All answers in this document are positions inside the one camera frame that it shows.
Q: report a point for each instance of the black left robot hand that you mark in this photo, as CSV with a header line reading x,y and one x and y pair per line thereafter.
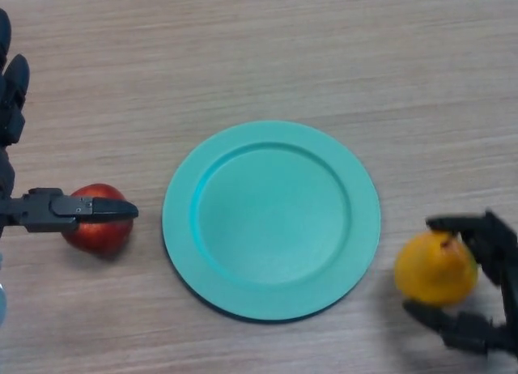
x,y
40,210

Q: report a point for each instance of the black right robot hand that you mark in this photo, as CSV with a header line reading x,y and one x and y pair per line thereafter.
x,y
510,277

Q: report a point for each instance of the yellow pear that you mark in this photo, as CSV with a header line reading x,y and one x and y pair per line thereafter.
x,y
433,273

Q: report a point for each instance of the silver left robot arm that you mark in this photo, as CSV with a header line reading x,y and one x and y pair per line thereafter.
x,y
2,293

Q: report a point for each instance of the green round plate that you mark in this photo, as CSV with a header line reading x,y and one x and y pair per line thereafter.
x,y
271,224

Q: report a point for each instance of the red apple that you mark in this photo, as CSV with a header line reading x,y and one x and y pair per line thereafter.
x,y
101,238

